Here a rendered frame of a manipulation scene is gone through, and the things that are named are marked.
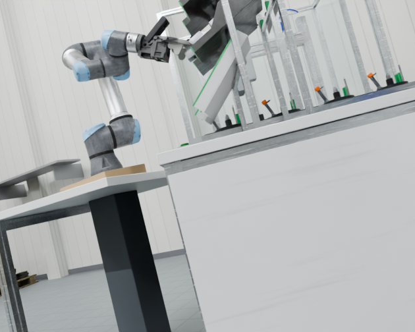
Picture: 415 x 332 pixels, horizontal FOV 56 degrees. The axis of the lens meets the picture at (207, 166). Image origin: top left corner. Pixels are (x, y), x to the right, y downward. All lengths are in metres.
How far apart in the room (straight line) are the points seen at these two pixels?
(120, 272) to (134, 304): 0.15
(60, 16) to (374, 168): 6.29
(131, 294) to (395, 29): 3.71
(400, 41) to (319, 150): 3.59
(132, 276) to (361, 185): 1.08
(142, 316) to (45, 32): 5.92
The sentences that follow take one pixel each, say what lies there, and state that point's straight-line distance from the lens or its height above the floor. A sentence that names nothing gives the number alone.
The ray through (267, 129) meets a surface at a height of 0.85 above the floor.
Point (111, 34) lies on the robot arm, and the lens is 1.60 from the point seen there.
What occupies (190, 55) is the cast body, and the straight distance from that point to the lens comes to 1.49.
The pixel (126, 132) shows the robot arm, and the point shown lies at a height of 1.10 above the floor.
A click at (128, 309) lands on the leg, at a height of 0.33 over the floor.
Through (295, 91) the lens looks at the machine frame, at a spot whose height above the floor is 1.23.
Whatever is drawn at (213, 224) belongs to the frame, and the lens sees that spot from 0.97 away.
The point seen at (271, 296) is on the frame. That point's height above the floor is 0.45.
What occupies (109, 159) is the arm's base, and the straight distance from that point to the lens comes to 1.80.
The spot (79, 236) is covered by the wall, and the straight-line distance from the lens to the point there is 6.62.
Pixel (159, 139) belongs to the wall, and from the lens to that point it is 5.41.
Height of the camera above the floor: 0.73
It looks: 4 degrees up
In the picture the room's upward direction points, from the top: 14 degrees counter-clockwise
